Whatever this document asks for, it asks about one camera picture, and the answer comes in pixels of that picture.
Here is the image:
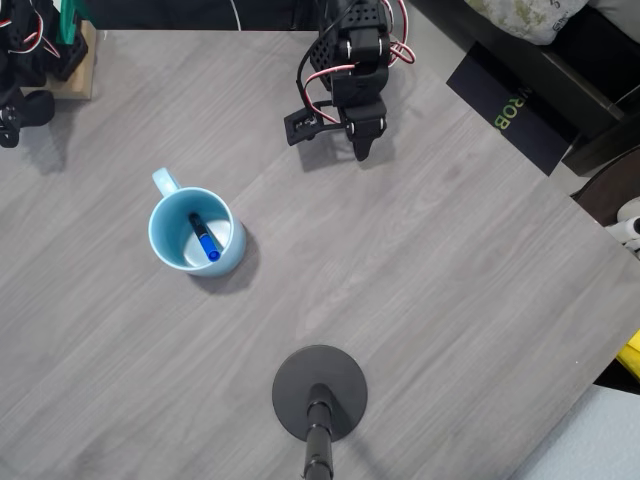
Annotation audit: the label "blue marker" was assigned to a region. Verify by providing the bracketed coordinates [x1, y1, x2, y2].
[187, 212, 222, 263]

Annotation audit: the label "light blue ceramic mug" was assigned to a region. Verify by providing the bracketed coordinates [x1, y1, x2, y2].
[147, 167, 247, 279]

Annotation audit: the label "black box green letters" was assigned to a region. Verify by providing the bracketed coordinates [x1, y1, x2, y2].
[445, 40, 584, 177]

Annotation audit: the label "green patterned white pillow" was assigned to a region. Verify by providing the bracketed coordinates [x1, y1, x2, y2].
[463, 0, 592, 47]

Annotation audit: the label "dark round stool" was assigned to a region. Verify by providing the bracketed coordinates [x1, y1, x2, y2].
[569, 145, 640, 231]

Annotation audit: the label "white plastic device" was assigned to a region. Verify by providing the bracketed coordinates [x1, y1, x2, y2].
[604, 196, 640, 259]

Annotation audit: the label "plain grey cushion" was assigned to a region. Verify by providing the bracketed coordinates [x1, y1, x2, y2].
[587, 0, 640, 29]

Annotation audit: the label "light wooden board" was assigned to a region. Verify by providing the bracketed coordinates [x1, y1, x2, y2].
[19, 19, 97, 103]

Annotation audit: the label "green clamp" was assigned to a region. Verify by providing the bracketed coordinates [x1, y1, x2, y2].
[55, 0, 97, 47]

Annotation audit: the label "yellow object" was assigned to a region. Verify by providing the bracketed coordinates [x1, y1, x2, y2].
[615, 329, 640, 380]

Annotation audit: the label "pale blue blanket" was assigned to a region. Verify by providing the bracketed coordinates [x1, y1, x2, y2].
[507, 383, 640, 480]

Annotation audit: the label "red white servo cable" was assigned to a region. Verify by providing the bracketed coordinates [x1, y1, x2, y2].
[303, 62, 357, 124]
[9, 0, 62, 60]
[387, 0, 417, 67]

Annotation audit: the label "black camera cable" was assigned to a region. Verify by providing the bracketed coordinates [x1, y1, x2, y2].
[295, 27, 329, 109]

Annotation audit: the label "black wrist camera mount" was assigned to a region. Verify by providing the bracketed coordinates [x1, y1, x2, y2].
[283, 101, 347, 147]

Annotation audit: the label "black round-base camera stand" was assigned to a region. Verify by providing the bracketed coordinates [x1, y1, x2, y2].
[271, 344, 369, 480]

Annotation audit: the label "black leader arm handle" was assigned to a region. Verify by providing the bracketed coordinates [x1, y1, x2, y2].
[0, 87, 56, 149]

